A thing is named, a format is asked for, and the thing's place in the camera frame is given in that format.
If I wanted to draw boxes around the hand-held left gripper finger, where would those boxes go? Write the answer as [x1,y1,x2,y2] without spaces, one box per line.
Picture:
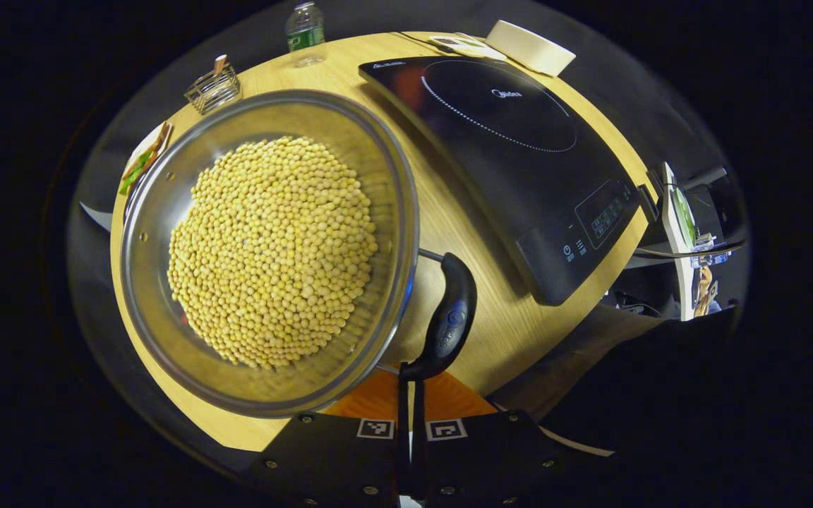
[414,372,570,508]
[248,367,413,508]

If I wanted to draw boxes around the black induction cooktop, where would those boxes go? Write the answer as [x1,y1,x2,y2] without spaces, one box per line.
[359,56,644,306]

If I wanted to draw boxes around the steel pot with black handle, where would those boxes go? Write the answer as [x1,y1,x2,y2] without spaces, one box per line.
[119,90,478,418]

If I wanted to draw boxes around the pile of yellow soybeans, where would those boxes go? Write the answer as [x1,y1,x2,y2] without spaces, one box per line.
[167,136,379,370]

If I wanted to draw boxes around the white flat panel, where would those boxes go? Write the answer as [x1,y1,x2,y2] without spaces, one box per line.
[661,162,698,322]

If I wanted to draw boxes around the sandwich with green lettuce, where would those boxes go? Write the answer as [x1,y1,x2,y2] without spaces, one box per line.
[119,121,173,197]

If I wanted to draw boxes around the white seasoning dish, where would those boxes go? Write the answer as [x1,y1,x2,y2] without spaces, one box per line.
[429,33,506,61]

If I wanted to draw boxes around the white toaster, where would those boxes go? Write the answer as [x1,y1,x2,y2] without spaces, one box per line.
[486,20,577,77]

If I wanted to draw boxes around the clear plastic water bottle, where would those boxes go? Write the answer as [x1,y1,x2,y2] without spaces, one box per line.
[285,1,327,68]

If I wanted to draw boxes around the black cable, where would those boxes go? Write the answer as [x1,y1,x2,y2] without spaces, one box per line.
[632,238,746,259]

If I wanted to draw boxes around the metal wire basket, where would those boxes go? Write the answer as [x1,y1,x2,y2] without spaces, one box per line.
[184,55,241,116]

